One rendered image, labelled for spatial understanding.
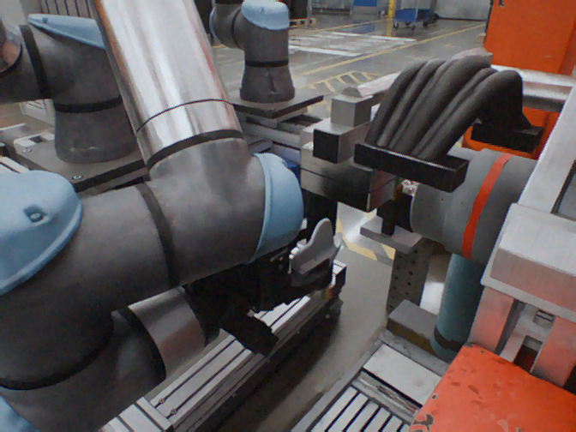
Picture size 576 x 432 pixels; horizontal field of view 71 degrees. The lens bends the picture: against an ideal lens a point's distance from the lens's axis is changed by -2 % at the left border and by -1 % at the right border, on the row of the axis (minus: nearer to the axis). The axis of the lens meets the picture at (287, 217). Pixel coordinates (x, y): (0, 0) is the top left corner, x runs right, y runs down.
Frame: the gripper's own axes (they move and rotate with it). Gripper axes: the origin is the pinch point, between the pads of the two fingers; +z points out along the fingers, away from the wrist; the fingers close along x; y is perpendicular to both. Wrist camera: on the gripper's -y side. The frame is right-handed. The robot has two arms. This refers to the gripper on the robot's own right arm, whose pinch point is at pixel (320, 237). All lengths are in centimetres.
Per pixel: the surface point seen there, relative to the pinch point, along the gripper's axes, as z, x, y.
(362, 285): 85, 38, -83
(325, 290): -1.0, -1.9, -6.5
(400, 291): 79, 19, -72
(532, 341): 24.9, -23.8, -21.4
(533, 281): -10.0, -22.8, 12.1
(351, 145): -2.0, -4.3, 13.5
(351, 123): -1.6, -4.0, 15.5
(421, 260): 79, 15, -56
